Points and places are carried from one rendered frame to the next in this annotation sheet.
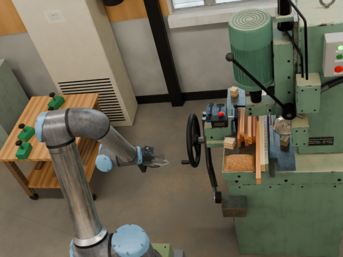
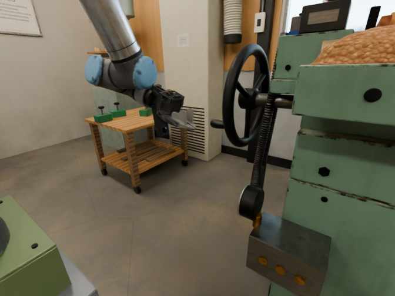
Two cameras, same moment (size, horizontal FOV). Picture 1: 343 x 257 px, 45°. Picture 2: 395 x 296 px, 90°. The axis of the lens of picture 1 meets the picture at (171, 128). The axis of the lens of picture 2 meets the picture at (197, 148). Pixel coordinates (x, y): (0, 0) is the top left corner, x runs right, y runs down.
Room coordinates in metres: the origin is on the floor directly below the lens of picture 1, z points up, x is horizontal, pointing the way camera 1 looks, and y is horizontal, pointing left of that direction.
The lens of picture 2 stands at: (0.94, -0.13, 0.90)
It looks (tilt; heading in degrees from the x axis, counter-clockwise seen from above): 22 degrees down; 17
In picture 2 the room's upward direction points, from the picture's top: 1 degrees counter-clockwise
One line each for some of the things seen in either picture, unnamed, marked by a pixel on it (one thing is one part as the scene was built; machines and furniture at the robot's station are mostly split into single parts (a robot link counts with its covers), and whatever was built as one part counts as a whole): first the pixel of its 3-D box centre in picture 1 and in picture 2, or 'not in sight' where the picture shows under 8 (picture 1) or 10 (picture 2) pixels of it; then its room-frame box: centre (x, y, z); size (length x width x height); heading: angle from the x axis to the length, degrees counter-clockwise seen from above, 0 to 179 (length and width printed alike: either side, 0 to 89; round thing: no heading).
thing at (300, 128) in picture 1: (299, 130); not in sight; (1.23, -0.54, 1.02); 0.09 x 0.07 x 0.12; 161
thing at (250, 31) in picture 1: (252, 51); not in sight; (1.44, -0.42, 1.35); 0.18 x 0.18 x 0.31
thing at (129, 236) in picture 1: (131, 248); not in sight; (1.01, 0.31, 0.83); 0.17 x 0.15 x 0.18; 78
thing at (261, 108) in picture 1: (261, 106); not in sight; (1.43, -0.44, 1.03); 0.14 x 0.07 x 0.09; 71
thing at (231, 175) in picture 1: (237, 129); (353, 78); (1.48, -0.32, 0.87); 0.61 x 0.30 x 0.06; 161
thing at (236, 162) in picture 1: (239, 160); (385, 45); (1.24, -0.26, 0.92); 0.14 x 0.09 x 0.04; 71
